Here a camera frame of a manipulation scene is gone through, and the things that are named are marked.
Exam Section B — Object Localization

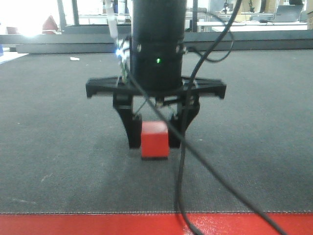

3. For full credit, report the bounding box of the black metal frame rail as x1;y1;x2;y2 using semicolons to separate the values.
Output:
0;30;313;54

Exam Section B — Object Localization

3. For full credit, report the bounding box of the dark grey table mat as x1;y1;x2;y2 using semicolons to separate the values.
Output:
0;50;313;213

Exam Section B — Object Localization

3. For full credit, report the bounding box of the white background desk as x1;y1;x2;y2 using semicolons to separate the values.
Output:
198;22;308;32

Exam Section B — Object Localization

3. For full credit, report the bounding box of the grey laptop in background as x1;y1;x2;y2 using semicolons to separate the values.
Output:
273;5;303;23

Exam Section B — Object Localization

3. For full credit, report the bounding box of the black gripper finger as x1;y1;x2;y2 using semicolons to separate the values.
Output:
113;95;142;149
168;96;200;148

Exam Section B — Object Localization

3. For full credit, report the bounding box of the red magnetic cube block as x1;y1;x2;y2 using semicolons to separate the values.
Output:
141;121;169;159

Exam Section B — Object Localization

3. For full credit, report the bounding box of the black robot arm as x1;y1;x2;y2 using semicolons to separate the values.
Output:
86;0;226;149

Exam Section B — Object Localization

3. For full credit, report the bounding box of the dark red bag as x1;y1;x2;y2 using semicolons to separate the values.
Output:
42;15;59;34

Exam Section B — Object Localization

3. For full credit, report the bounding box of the white ribbon cable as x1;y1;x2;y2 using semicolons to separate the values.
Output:
104;0;118;40

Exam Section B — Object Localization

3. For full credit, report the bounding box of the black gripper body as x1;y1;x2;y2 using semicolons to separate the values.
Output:
86;41;226;108

